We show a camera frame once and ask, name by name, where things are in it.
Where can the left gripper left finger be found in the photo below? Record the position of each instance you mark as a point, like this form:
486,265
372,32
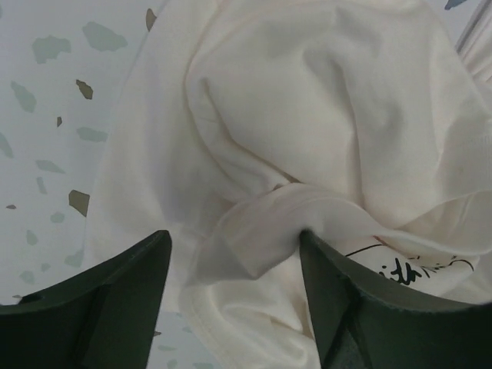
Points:
104,317

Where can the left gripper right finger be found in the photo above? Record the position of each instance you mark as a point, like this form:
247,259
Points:
361,319

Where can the white t shirt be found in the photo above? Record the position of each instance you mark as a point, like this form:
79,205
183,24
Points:
242,123

